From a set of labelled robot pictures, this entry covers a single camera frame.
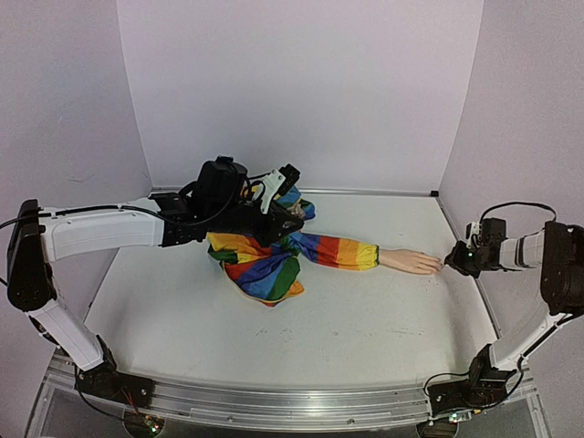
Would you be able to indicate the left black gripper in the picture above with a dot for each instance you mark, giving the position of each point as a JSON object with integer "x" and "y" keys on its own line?
{"x": 281, "y": 217}

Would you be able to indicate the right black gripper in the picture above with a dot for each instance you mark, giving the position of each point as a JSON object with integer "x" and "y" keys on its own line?
{"x": 463, "y": 259}

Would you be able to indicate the small nail polish bottle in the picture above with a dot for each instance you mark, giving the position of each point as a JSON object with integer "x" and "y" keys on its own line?
{"x": 297, "y": 211}

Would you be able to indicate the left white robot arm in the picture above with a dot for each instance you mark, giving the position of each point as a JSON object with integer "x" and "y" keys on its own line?
{"x": 223, "y": 199}

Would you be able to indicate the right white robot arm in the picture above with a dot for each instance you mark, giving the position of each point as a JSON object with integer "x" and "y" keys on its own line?
{"x": 556, "y": 252}

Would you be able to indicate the mannequin hand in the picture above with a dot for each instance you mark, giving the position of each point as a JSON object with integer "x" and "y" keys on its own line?
{"x": 409, "y": 261}

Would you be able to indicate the rainbow striped cloth garment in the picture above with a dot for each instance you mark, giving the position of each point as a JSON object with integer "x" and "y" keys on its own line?
{"x": 269, "y": 274}

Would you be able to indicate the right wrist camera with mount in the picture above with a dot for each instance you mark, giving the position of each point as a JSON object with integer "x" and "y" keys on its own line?
{"x": 474, "y": 235}

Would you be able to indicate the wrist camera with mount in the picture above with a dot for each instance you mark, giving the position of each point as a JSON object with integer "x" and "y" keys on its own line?
{"x": 277, "y": 182}
{"x": 474, "y": 235}

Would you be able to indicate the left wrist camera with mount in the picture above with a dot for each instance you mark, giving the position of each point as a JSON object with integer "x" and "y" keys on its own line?
{"x": 277, "y": 182}

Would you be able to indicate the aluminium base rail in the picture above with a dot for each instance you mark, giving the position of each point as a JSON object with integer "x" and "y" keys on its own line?
{"x": 288, "y": 410}

